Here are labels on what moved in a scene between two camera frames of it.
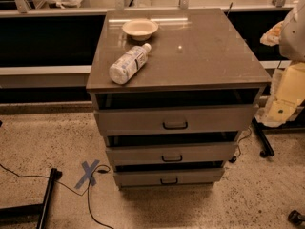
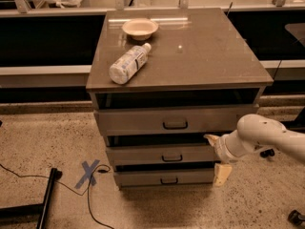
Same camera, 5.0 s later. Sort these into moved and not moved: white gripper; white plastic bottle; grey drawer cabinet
Moved: white gripper
Not moved: white plastic bottle; grey drawer cabinet
